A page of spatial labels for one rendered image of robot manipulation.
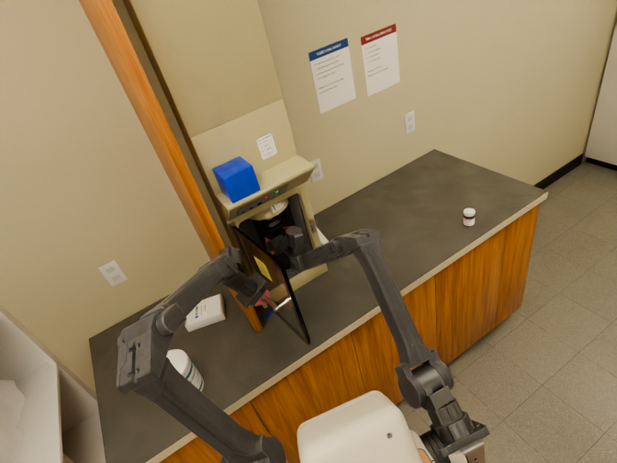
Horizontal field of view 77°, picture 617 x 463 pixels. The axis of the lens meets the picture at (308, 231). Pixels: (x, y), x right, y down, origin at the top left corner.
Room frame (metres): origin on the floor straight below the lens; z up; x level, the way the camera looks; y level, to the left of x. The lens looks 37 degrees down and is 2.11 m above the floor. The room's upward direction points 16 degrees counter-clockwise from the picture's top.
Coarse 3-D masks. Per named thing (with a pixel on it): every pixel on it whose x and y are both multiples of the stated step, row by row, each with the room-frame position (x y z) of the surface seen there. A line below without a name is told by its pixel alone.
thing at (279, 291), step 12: (240, 240) 1.08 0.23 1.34; (252, 252) 1.00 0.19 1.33; (264, 252) 0.91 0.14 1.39; (252, 264) 1.05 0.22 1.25; (264, 264) 0.94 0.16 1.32; (276, 264) 0.86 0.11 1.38; (264, 276) 0.98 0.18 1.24; (276, 276) 0.89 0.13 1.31; (276, 288) 0.93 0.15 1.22; (288, 288) 0.84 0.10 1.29; (276, 300) 0.97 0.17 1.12; (288, 300) 0.87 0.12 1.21; (276, 312) 1.01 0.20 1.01; (288, 312) 0.90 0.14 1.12; (288, 324) 0.94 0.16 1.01; (300, 324) 0.84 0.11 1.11; (300, 336) 0.88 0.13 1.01
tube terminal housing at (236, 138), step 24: (240, 120) 1.18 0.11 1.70; (264, 120) 1.21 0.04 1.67; (192, 144) 1.13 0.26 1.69; (216, 144) 1.15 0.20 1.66; (240, 144) 1.17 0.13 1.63; (288, 144) 1.23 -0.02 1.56; (264, 168) 1.19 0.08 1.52; (216, 192) 1.12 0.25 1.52; (288, 192) 1.21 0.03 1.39; (240, 216) 1.14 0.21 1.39; (312, 216) 1.24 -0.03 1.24; (312, 240) 1.26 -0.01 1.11
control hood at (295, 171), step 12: (276, 168) 1.18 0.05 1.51; (288, 168) 1.16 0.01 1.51; (300, 168) 1.13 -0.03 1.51; (312, 168) 1.13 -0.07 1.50; (264, 180) 1.12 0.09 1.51; (276, 180) 1.10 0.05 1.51; (288, 180) 1.10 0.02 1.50; (300, 180) 1.16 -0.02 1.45; (264, 192) 1.06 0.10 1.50; (228, 204) 1.04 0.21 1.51; (240, 204) 1.03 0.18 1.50; (228, 216) 1.06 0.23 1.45
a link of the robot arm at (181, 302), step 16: (224, 256) 0.86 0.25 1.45; (208, 272) 0.77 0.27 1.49; (224, 272) 0.81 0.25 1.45; (192, 288) 0.67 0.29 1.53; (208, 288) 0.72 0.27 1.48; (160, 304) 0.59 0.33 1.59; (176, 304) 0.56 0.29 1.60; (192, 304) 0.63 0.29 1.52; (160, 320) 0.51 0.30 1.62; (176, 320) 0.53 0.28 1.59
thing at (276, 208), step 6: (276, 204) 1.22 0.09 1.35; (282, 204) 1.23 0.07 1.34; (264, 210) 1.21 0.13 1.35; (270, 210) 1.20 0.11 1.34; (276, 210) 1.21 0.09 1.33; (282, 210) 1.21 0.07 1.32; (252, 216) 1.22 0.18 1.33; (258, 216) 1.20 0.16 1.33; (264, 216) 1.20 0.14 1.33; (270, 216) 1.20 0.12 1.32
